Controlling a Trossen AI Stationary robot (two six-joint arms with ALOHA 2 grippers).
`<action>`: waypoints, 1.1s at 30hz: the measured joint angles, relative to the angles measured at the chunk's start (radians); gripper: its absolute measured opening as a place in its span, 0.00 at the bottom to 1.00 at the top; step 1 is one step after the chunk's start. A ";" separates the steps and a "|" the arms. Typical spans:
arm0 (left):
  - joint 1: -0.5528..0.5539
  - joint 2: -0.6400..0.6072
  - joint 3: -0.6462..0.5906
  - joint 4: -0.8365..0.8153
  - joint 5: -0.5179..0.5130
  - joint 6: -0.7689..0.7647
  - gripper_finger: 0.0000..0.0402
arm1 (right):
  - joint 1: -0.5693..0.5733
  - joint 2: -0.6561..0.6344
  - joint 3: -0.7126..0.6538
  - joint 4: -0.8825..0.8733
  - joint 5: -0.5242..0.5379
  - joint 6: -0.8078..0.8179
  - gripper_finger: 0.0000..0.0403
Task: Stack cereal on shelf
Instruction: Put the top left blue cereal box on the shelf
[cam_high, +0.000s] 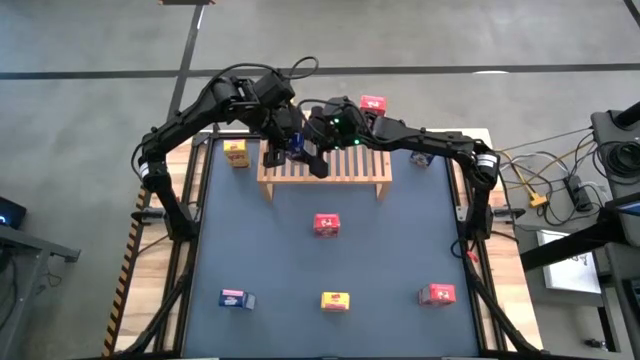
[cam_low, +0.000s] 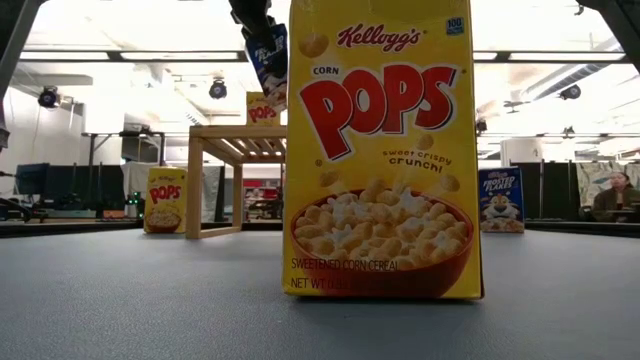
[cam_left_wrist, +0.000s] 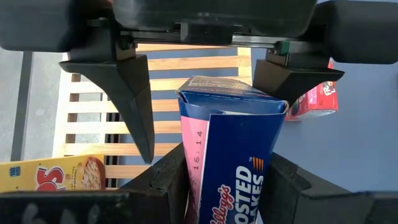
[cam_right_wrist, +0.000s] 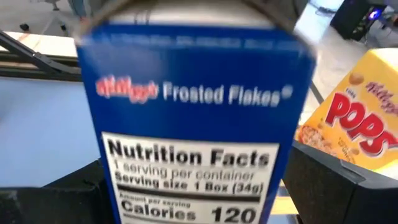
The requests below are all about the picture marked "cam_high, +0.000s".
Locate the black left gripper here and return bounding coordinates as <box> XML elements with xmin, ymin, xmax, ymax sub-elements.
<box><xmin>262</xmin><ymin>105</ymin><xmax>304</xmax><ymax>169</ymax></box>

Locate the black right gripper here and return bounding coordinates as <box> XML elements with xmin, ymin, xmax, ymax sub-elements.
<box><xmin>308</xmin><ymin>97</ymin><xmax>374</xmax><ymax>180</ymax></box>

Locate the yellow Corn Pops cereal box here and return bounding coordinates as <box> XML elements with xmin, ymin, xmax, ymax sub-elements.
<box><xmin>222</xmin><ymin>139</ymin><xmax>251</xmax><ymax>169</ymax></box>
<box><xmin>320</xmin><ymin>291</ymin><xmax>351</xmax><ymax>313</ymax></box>

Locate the red Froot Loops cereal box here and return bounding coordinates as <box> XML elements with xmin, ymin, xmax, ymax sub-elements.
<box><xmin>312</xmin><ymin>212</ymin><xmax>342</xmax><ymax>239</ymax></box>
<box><xmin>359</xmin><ymin>94</ymin><xmax>389</xmax><ymax>117</ymax></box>
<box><xmin>417</xmin><ymin>282</ymin><xmax>458</xmax><ymax>307</ymax></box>

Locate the wooden slatted shelf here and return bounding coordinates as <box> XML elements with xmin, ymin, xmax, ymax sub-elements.
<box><xmin>256</xmin><ymin>110</ymin><xmax>394</xmax><ymax>203</ymax></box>

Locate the black power strip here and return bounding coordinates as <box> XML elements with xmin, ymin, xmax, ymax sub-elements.
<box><xmin>563</xmin><ymin>174</ymin><xmax>594</xmax><ymax>212</ymax></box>

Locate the black stand beam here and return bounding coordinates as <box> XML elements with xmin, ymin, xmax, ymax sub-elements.
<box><xmin>519</xmin><ymin>199</ymin><xmax>640</xmax><ymax>274</ymax></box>

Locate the black monitor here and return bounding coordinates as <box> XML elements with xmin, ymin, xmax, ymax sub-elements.
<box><xmin>0</xmin><ymin>195</ymin><xmax>27</xmax><ymax>230</ymax></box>

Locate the grey metal desk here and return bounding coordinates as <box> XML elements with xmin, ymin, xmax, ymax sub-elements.
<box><xmin>0</xmin><ymin>224</ymin><xmax>81</xmax><ymax>360</ymax></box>

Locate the white board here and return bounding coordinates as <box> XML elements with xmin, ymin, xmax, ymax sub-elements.
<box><xmin>535</xmin><ymin>228</ymin><xmax>604</xmax><ymax>295</ymax></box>

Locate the grey equipment cart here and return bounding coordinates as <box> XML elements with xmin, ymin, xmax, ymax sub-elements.
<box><xmin>589</xmin><ymin>102</ymin><xmax>640</xmax><ymax>201</ymax></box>

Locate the dark grey cabinet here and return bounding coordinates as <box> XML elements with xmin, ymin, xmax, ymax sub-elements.
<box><xmin>594</xmin><ymin>244</ymin><xmax>640</xmax><ymax>360</ymax></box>

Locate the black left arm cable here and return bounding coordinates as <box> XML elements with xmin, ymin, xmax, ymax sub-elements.
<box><xmin>209</xmin><ymin>55</ymin><xmax>320</xmax><ymax>89</ymax></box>

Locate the coiled black cable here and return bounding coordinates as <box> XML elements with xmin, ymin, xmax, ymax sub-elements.
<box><xmin>597</xmin><ymin>139</ymin><xmax>640</xmax><ymax>179</ymax></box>

